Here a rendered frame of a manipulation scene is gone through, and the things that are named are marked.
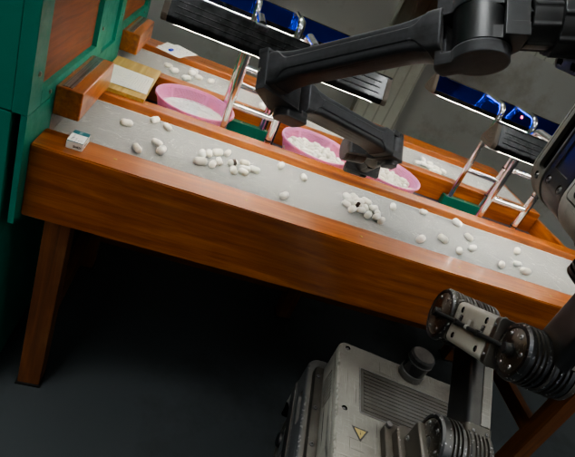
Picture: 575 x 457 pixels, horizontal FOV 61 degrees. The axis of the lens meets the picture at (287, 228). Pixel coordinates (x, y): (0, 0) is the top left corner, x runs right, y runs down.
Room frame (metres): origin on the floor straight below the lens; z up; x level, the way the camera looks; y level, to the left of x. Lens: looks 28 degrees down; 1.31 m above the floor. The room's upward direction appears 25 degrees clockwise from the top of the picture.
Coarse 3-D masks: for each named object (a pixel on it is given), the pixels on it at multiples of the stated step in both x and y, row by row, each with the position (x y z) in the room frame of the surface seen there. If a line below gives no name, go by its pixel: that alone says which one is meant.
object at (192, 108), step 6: (174, 102) 1.55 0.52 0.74; (180, 102) 1.58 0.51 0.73; (186, 102) 1.60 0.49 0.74; (192, 102) 1.63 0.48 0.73; (198, 102) 1.66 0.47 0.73; (180, 108) 1.53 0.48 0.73; (186, 108) 1.54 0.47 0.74; (192, 108) 1.58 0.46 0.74; (198, 108) 1.60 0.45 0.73; (204, 108) 1.65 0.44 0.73; (198, 114) 1.56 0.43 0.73; (204, 114) 1.56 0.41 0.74; (210, 114) 1.61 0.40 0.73; (216, 114) 1.64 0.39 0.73
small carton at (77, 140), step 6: (78, 132) 0.98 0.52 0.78; (84, 132) 1.00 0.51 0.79; (72, 138) 0.95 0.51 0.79; (78, 138) 0.96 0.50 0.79; (84, 138) 0.97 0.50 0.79; (66, 144) 0.93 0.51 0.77; (72, 144) 0.94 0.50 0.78; (78, 144) 0.94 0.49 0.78; (84, 144) 0.96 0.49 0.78; (78, 150) 0.94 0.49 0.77
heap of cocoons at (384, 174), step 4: (380, 168) 1.85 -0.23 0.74; (384, 168) 1.85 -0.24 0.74; (380, 172) 1.78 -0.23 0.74; (384, 172) 1.82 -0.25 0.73; (388, 172) 1.82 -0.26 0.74; (392, 172) 1.84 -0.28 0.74; (380, 176) 1.73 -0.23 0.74; (384, 176) 1.77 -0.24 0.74; (388, 176) 1.79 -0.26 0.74; (392, 176) 1.80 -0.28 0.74; (396, 176) 1.82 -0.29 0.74; (388, 180) 1.73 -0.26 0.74; (392, 180) 1.75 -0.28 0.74; (396, 180) 1.78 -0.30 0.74; (400, 180) 1.82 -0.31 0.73; (404, 180) 1.82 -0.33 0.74; (396, 184) 1.74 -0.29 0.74; (400, 184) 1.75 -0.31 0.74; (404, 184) 1.77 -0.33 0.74; (408, 184) 1.80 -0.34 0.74; (404, 188) 1.73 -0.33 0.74; (408, 188) 1.75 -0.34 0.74
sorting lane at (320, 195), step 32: (64, 128) 1.06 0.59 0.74; (96, 128) 1.13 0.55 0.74; (128, 128) 1.21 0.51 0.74; (160, 128) 1.30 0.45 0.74; (160, 160) 1.11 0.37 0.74; (192, 160) 1.19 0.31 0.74; (224, 160) 1.28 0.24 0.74; (256, 160) 1.38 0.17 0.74; (256, 192) 1.18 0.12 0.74; (288, 192) 1.27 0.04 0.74; (320, 192) 1.37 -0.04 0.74; (352, 192) 1.48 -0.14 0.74; (352, 224) 1.25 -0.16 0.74; (384, 224) 1.35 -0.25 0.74; (416, 224) 1.46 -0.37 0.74; (448, 224) 1.58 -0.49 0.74; (480, 256) 1.44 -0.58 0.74; (512, 256) 1.57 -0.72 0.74; (544, 256) 1.70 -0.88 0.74
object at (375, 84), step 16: (176, 0) 1.24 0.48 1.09; (192, 0) 1.26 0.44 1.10; (176, 16) 1.22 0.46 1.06; (192, 16) 1.24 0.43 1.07; (208, 16) 1.26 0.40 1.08; (224, 16) 1.28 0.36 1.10; (240, 16) 1.30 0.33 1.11; (208, 32) 1.24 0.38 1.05; (224, 32) 1.26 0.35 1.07; (240, 32) 1.28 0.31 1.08; (256, 32) 1.30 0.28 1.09; (272, 32) 1.32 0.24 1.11; (240, 48) 1.27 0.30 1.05; (256, 48) 1.28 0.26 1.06; (272, 48) 1.30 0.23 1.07; (288, 48) 1.32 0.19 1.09; (336, 80) 1.34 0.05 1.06; (352, 80) 1.36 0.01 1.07; (368, 80) 1.38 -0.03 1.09; (384, 80) 1.40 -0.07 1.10; (368, 96) 1.37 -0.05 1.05; (384, 96) 1.38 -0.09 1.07
